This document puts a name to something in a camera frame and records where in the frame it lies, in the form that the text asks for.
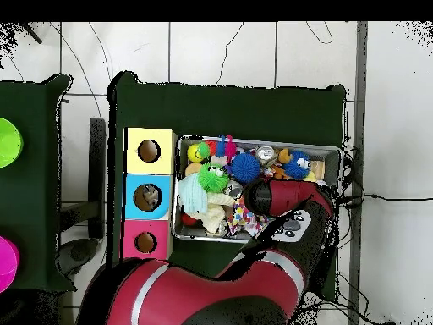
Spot green spiky rubber ball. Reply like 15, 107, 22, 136
197, 162, 231, 194

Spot mint green cloth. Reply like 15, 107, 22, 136
178, 174, 209, 218

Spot cream knit cloth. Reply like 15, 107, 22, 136
200, 192, 237, 234

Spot colourful polka-dot cloth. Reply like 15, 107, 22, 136
227, 196, 271, 238

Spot wooden three-hole box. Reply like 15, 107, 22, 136
119, 126, 178, 262

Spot shallow silver mesh bin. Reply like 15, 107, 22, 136
171, 135, 343, 245

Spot blue spiky rubber ball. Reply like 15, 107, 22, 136
230, 152, 261, 184

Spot rainbow spiky caterpillar toy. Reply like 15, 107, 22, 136
198, 135, 238, 163

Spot yellow smiley ball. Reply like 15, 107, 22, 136
186, 144, 205, 164

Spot silver-top drink can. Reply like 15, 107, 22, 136
255, 145, 278, 167

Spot dark green table cloth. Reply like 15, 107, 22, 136
106, 70, 348, 302
0, 73, 77, 293

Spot black upright panel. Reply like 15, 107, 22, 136
87, 118, 107, 240

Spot green plastic bowl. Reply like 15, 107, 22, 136
0, 117, 24, 169

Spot pink plastic bowl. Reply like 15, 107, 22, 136
0, 235, 20, 293

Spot dark slanted rod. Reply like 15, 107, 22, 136
19, 22, 44, 46

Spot black power cable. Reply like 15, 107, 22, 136
337, 192, 433, 208

